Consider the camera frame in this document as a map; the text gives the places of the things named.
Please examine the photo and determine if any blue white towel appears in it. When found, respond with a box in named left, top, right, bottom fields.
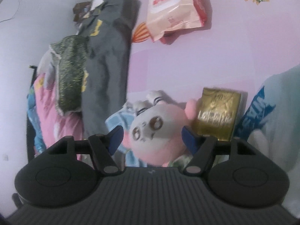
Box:
left=105, top=104, right=147, bottom=168

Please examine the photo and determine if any pink white plush toy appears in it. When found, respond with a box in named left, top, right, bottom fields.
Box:
left=123, top=91, right=197, bottom=167

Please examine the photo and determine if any gold foil packet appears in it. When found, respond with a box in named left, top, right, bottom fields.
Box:
left=192, top=87, right=242, bottom=141

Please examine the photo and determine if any pink blue cartoon quilt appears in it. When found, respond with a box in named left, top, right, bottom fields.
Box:
left=33, top=74, right=83, bottom=155

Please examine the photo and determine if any green patterned pillow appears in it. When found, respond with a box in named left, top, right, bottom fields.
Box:
left=49, top=35, right=89, bottom=116

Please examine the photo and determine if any dark grey patterned duvet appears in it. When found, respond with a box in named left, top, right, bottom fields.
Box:
left=79, top=0, right=139, bottom=139

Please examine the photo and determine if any pink bed sheet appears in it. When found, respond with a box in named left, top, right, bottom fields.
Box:
left=124, top=0, right=300, bottom=127

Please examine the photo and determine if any pink wet wipes pack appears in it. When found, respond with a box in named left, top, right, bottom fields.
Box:
left=146, top=0, right=207, bottom=42

